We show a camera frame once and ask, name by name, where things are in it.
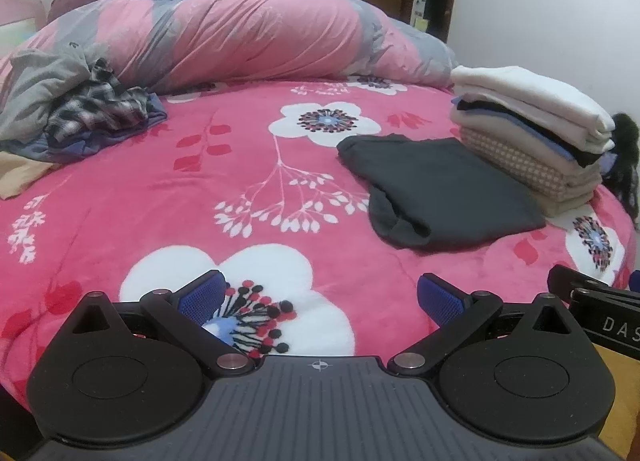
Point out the grey garment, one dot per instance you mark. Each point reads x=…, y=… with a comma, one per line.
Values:
x=35, y=91

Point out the beige garment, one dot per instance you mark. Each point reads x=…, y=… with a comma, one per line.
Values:
x=20, y=176

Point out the dark grey pants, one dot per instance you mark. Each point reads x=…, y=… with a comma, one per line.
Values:
x=440, y=181

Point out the stack of folded clothes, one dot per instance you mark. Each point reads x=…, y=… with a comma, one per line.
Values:
x=525, y=141

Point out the pink and grey quilt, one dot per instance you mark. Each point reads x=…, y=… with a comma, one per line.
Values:
x=250, y=31

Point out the pile of unfolded clothes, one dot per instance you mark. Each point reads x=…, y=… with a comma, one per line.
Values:
x=145, y=121

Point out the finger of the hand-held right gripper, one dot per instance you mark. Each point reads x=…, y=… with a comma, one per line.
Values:
x=562, y=277

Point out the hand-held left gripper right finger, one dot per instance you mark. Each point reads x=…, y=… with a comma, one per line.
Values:
x=442, y=298

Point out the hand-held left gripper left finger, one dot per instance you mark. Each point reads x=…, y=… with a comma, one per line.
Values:
x=202, y=296

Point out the pink floral blanket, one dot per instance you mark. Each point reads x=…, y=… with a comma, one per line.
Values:
x=150, y=201

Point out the pink and white headboard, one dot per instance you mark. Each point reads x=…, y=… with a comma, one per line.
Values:
x=20, y=8

